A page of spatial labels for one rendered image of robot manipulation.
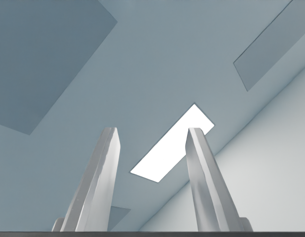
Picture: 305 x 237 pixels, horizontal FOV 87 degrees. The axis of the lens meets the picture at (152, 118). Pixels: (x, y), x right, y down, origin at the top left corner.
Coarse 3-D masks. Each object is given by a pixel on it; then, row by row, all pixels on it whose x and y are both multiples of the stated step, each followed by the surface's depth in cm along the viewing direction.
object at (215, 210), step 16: (192, 128) 10; (192, 144) 9; (208, 144) 9; (192, 160) 9; (208, 160) 8; (192, 176) 9; (208, 176) 7; (192, 192) 9; (208, 192) 7; (224, 192) 6; (208, 208) 7; (224, 208) 6; (208, 224) 7; (224, 224) 6; (240, 224) 6
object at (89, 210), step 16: (112, 128) 10; (96, 144) 9; (112, 144) 9; (96, 160) 8; (112, 160) 9; (96, 176) 7; (112, 176) 9; (80, 192) 6; (96, 192) 7; (112, 192) 9; (80, 208) 6; (96, 208) 7; (64, 224) 6; (80, 224) 6; (96, 224) 7
